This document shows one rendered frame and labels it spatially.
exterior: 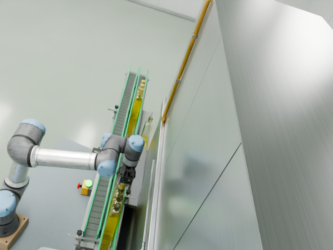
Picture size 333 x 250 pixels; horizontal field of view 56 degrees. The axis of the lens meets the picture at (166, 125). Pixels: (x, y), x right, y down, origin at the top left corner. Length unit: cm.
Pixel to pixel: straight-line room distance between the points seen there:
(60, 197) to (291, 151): 166
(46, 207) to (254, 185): 165
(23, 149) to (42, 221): 70
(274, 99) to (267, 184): 31
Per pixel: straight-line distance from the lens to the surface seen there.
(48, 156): 139
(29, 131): 150
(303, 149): 73
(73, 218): 204
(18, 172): 173
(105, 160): 132
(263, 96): 82
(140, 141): 141
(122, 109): 259
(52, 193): 214
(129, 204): 199
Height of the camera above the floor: 250
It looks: 39 degrees down
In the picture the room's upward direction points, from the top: 22 degrees clockwise
